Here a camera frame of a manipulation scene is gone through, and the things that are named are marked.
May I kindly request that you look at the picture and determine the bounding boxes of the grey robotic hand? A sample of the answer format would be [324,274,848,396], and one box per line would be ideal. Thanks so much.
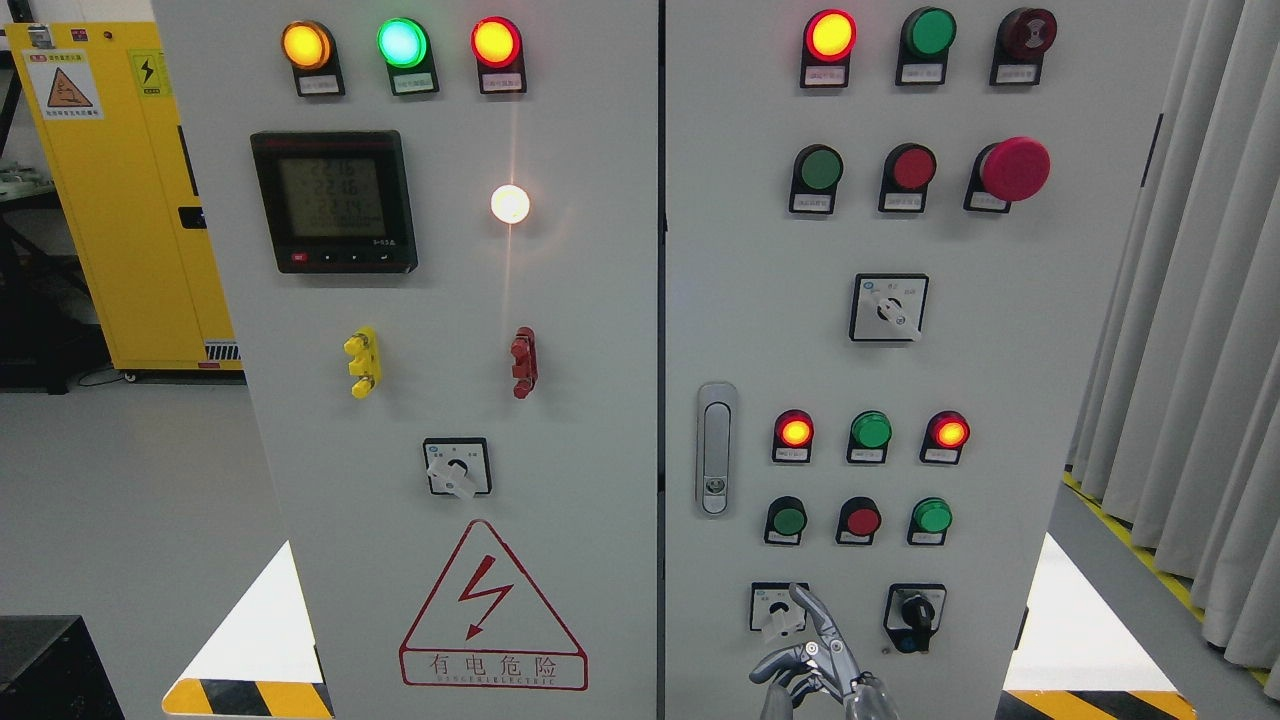
[749,583,900,719]

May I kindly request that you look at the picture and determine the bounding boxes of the lower red push button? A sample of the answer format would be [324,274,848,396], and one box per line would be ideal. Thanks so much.
[835,496,882,546]

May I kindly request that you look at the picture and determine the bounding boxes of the red push button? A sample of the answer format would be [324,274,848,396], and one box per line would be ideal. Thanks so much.
[835,496,882,546]
[884,143,937,192]

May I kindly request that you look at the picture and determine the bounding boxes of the lower left green push button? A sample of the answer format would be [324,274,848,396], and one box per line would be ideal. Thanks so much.
[763,496,808,546]

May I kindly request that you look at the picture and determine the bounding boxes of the green push button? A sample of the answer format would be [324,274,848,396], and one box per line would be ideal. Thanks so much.
[794,143,844,193]
[908,497,954,546]
[763,496,808,546]

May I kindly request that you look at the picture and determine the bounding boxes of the lower right green push button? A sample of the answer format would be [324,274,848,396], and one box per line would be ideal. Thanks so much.
[908,497,954,546]

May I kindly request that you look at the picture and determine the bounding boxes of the upper green push button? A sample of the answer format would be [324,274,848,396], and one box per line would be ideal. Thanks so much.
[794,143,844,193]

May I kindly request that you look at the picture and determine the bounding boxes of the upper red push button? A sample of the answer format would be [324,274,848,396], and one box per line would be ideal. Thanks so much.
[884,143,937,192]

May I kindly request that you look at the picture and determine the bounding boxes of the red emergency stop button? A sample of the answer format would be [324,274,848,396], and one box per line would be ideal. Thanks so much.
[977,136,1051,202]

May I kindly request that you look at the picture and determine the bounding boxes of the lower green indicator light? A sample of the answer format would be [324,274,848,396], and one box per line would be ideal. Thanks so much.
[849,410,893,450]

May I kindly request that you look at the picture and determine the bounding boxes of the green indicator light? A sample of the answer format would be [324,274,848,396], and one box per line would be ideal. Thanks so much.
[901,6,957,60]
[378,17,430,69]
[849,410,893,450]

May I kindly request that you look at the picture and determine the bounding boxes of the lower left red indicator light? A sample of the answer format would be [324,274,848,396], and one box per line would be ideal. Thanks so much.
[774,409,814,450]

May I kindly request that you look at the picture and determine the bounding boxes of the red indicator light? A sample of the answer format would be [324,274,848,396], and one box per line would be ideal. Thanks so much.
[774,409,814,450]
[922,410,972,452]
[471,15,522,69]
[804,8,858,63]

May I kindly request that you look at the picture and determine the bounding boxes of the lower right red indicator light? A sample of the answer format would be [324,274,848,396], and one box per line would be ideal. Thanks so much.
[922,410,972,452]

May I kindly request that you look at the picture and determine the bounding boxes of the red electric danger sticker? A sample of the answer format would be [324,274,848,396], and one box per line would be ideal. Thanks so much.
[399,519,589,691]

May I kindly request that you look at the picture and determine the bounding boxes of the grey electrical control cabinet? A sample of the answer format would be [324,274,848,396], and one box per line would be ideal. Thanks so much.
[152,0,1190,720]

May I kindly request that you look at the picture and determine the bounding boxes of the red terminal connector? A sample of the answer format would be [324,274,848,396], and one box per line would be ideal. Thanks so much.
[509,325,539,398]

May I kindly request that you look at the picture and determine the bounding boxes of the grey curtain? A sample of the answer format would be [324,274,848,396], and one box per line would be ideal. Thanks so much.
[1069,1,1279,698]

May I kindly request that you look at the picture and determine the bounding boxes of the white indicator light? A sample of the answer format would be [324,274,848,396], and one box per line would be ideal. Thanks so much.
[490,183,531,225]

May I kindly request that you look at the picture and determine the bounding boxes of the yellow terminal connector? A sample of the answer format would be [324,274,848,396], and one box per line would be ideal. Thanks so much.
[343,325,381,398]

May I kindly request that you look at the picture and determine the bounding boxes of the red indicator light top right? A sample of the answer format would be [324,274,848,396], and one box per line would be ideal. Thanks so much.
[804,8,858,63]

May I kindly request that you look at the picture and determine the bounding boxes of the green indicator light top right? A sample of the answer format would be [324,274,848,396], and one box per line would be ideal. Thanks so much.
[901,6,957,60]

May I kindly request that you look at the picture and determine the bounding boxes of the dark red buzzer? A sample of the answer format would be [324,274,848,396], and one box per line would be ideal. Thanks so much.
[997,6,1059,61]

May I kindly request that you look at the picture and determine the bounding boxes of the black digital power meter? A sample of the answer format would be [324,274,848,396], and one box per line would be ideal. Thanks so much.
[250,129,419,274]

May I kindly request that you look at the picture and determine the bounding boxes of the red indicator light top left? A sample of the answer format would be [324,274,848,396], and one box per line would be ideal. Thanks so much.
[471,15,522,69]

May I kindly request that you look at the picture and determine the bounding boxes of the green indicator light top left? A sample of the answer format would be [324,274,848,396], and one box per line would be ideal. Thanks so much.
[378,17,430,69]

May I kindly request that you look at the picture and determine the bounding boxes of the black box bottom left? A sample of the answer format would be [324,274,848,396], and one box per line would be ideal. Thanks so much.
[1,615,124,719]

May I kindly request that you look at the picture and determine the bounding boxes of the amber indicator light top left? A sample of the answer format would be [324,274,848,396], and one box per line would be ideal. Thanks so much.
[282,20,333,72]

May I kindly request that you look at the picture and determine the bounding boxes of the yellow safety cabinet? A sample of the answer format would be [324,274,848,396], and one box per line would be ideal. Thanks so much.
[6,22,243,377]

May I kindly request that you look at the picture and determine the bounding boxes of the lower white selector switch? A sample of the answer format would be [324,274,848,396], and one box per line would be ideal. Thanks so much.
[749,582,806,643]

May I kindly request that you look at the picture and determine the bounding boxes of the black key selector switch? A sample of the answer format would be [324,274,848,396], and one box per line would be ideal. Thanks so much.
[882,583,947,653]

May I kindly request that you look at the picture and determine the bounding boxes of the silver door lock handle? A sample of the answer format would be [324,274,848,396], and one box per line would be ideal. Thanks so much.
[694,382,739,518]

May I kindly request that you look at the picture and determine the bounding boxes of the upper right selector switch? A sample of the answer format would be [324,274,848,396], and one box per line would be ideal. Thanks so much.
[847,273,929,342]

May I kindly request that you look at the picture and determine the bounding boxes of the left door selector switch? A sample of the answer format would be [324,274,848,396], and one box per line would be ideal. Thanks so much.
[422,437,492,498]

